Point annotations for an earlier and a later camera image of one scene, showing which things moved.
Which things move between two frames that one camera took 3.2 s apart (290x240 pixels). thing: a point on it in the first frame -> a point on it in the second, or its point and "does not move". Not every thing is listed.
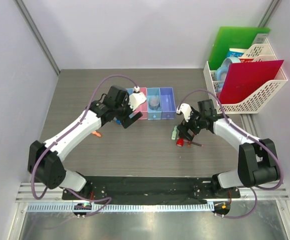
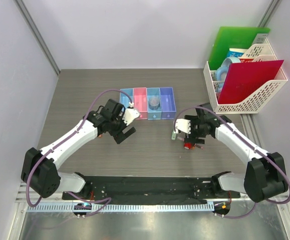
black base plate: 150,188 does not move
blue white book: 236,52 does not move
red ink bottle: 180,142 -> 187,145
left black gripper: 126,120 -> 119,137
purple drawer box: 168,105 does not move
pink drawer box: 142,107 does not move
